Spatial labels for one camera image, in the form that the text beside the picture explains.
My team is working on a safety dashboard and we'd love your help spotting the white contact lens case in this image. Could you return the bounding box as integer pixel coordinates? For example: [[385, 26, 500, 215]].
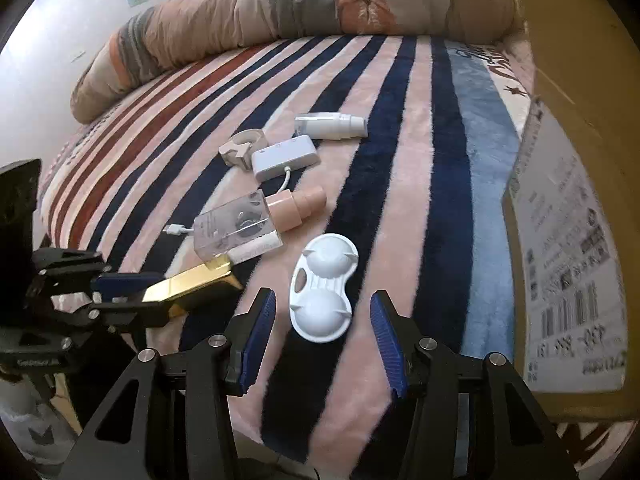
[[289, 233, 360, 345]]

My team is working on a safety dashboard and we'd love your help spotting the cardboard box with white label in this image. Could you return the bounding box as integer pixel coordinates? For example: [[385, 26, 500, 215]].
[[501, 0, 640, 423]]

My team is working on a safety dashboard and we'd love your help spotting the beige tape dispenser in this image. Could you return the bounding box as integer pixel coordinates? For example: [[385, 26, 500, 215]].
[[218, 128, 267, 169]]

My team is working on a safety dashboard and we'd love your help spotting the white spray bottle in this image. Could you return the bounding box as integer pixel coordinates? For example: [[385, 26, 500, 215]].
[[294, 112, 369, 141]]

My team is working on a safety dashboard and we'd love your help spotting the clear perfume bottle gold cap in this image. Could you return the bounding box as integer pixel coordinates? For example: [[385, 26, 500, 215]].
[[141, 190, 283, 322]]

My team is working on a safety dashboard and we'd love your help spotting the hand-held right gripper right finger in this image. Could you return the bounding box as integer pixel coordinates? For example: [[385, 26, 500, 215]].
[[370, 289, 581, 480]]

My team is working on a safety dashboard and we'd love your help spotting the striped fleece blanket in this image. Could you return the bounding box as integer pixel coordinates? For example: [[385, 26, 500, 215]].
[[39, 34, 540, 466]]

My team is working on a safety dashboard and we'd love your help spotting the white adapter hub with cable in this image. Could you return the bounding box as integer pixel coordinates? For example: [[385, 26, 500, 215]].
[[162, 134, 321, 236]]

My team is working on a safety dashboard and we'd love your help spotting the grey white cloth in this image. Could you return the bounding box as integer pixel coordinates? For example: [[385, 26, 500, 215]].
[[0, 369, 82, 463]]

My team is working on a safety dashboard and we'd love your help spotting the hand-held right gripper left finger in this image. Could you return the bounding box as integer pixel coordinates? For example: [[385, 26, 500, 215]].
[[60, 287, 277, 480]]

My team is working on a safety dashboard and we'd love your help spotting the beige patterned duvet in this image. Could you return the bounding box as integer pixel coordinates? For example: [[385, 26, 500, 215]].
[[69, 0, 527, 124]]

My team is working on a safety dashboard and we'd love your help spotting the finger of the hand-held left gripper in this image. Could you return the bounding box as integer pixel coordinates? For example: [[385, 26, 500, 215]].
[[30, 249, 167, 298], [30, 301, 187, 352]]

